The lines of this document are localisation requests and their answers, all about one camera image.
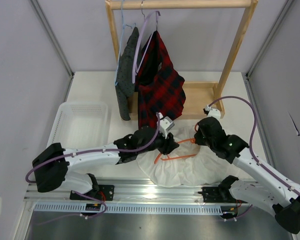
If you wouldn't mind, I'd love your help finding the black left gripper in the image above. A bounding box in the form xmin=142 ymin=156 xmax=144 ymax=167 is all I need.
xmin=136 ymin=127 xmax=179 ymax=155

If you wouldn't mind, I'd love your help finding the orange hanger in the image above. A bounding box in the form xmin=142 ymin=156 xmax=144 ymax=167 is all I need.
xmin=153 ymin=123 xmax=200 ymax=165

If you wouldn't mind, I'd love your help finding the white pleated skirt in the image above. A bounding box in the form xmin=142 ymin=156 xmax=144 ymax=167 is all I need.
xmin=136 ymin=126 xmax=235 ymax=188

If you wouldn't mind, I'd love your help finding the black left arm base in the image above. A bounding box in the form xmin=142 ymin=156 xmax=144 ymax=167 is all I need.
xmin=69 ymin=184 xmax=115 ymax=201

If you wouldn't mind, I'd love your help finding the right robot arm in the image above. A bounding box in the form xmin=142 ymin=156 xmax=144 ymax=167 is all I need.
xmin=194 ymin=117 xmax=300 ymax=235

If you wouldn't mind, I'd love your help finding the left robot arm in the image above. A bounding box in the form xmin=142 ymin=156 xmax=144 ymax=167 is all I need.
xmin=32 ymin=126 xmax=180 ymax=200

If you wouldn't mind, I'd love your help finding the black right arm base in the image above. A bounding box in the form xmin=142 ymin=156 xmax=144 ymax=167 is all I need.
xmin=197 ymin=186 xmax=236 ymax=203

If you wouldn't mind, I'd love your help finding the light blue hanger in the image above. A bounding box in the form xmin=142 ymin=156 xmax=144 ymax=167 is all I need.
xmin=114 ymin=0 xmax=137 ymax=87

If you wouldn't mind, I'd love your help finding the purple hanger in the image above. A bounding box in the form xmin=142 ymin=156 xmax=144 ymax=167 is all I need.
xmin=132 ymin=0 xmax=161 ymax=85

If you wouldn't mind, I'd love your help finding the wooden clothes rack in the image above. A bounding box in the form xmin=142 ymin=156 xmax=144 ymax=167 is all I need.
xmin=105 ymin=0 xmax=258 ymax=120

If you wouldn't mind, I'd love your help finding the red black plaid garment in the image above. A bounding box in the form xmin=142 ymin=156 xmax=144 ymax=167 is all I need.
xmin=135 ymin=31 xmax=186 ymax=128

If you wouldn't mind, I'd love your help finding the dark grey dotted garment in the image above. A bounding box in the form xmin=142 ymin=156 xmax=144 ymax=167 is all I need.
xmin=115 ymin=27 xmax=140 ymax=121

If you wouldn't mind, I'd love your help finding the white plastic basket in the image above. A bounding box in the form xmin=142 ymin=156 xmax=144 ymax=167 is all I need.
xmin=46 ymin=101 xmax=110 ymax=152

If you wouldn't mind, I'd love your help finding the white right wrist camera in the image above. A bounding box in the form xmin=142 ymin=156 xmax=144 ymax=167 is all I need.
xmin=203 ymin=105 xmax=222 ymax=120

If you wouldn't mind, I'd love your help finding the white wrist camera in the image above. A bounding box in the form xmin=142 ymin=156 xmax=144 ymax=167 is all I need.
xmin=203 ymin=105 xmax=222 ymax=120
xmin=158 ymin=112 xmax=175 ymax=139

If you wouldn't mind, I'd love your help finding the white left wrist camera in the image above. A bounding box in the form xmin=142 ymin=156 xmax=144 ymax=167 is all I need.
xmin=158 ymin=112 xmax=175 ymax=139

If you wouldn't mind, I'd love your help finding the aluminium mounting rail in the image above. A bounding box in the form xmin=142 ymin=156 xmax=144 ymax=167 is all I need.
xmin=23 ymin=178 xmax=297 ymax=206

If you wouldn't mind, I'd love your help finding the slotted cable duct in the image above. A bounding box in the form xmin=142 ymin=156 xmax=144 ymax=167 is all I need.
xmin=34 ymin=202 xmax=223 ymax=216

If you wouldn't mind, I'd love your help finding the aluminium frame post right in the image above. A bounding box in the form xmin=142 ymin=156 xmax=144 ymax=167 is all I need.
xmin=244 ymin=0 xmax=295 ymax=80

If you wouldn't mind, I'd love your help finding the aluminium frame post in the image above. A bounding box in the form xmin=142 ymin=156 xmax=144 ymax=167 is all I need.
xmin=244 ymin=0 xmax=295 ymax=80
xmin=28 ymin=0 xmax=74 ymax=78

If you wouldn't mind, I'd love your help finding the aluminium frame post left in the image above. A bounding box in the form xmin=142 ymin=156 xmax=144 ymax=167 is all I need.
xmin=28 ymin=0 xmax=74 ymax=78

